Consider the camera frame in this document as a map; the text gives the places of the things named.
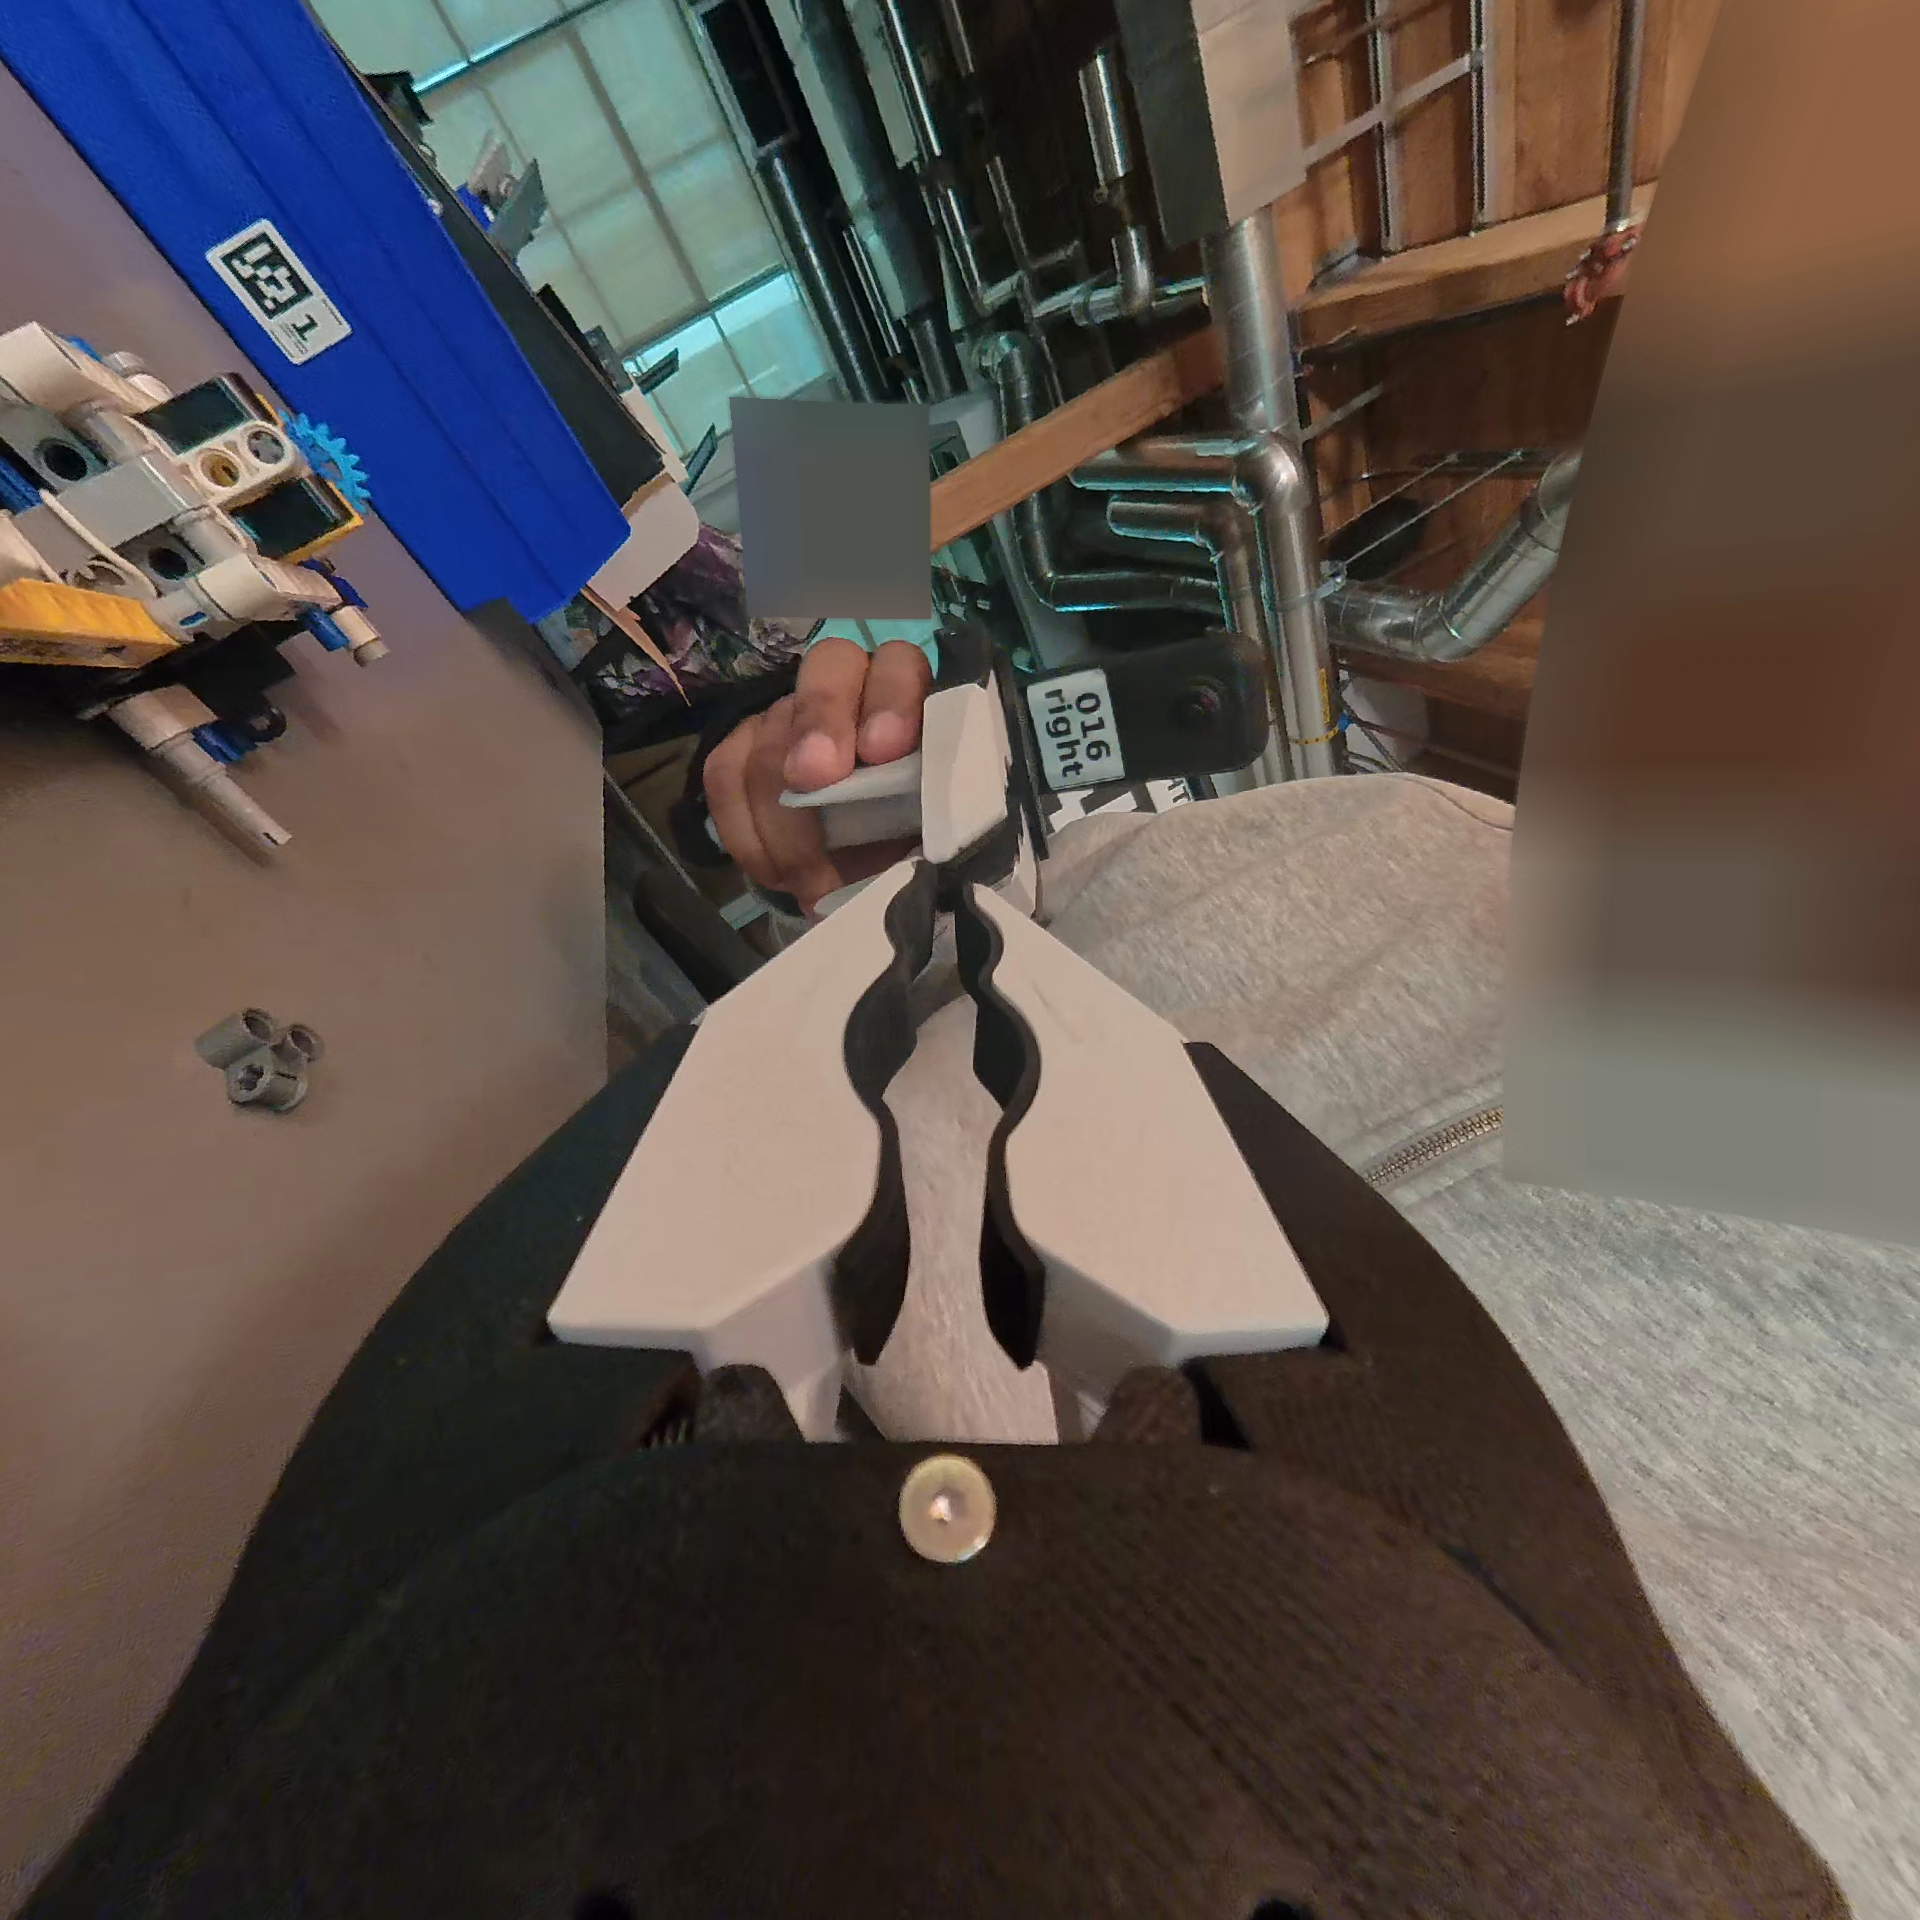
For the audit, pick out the silver ventilation duct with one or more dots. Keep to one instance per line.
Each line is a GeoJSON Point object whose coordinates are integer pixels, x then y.
{"type": "Point", "coordinates": [1470, 600]}
{"type": "Point", "coordinates": [1276, 493]}

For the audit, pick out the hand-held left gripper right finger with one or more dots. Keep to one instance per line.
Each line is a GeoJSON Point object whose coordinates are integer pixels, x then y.
{"type": "Point", "coordinates": [1155, 1199]}

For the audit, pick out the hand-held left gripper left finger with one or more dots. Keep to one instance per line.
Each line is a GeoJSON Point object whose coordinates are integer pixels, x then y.
{"type": "Point", "coordinates": [703, 1199]}

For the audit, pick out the person's right hand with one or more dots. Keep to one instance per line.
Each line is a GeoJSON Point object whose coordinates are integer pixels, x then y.
{"type": "Point", "coordinates": [760, 812]}

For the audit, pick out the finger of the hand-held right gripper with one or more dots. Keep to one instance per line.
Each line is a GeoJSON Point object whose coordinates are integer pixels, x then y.
{"type": "Point", "coordinates": [967, 764]}

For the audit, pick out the grey lego connector piece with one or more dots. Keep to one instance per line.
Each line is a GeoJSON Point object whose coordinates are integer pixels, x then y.
{"type": "Point", "coordinates": [264, 1062]}

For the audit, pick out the wooden ceiling beam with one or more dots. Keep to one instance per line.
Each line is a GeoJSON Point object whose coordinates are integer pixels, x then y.
{"type": "Point", "coordinates": [1111, 404]}

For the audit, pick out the purple patterned bag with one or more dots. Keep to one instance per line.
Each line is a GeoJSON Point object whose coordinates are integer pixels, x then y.
{"type": "Point", "coordinates": [703, 629]}

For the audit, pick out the white and yellow lego model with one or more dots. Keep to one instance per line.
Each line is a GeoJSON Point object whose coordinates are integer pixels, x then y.
{"type": "Point", "coordinates": [137, 493]}

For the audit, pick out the blue plastic bin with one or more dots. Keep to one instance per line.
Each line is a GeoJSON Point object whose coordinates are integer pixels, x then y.
{"type": "Point", "coordinates": [389, 345]}

